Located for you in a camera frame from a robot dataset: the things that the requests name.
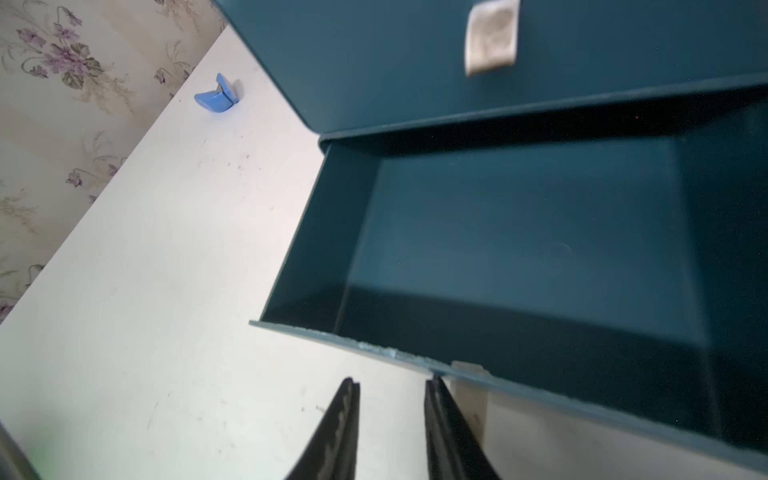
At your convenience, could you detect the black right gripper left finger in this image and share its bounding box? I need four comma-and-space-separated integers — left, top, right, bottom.
286, 377, 361, 480

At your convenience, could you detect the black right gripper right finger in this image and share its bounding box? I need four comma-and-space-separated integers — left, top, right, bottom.
424, 376, 500, 480

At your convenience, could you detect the teal bottom drawer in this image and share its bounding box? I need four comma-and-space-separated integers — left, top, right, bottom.
258, 86, 767, 472

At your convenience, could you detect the teal drawer cabinet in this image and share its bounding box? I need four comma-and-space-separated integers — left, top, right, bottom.
218, 0, 767, 136

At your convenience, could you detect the blue plastic clip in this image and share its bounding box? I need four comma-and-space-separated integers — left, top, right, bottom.
194, 73, 240, 113

